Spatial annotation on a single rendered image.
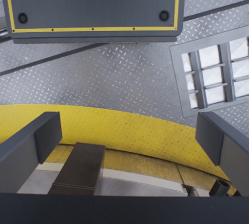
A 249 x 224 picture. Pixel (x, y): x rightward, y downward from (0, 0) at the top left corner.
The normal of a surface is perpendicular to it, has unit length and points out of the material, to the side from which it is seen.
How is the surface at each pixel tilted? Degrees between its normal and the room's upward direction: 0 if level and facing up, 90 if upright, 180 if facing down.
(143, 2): 0
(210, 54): 3
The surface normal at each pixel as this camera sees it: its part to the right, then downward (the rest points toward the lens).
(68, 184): 0.12, -0.95
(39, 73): -0.03, 0.27
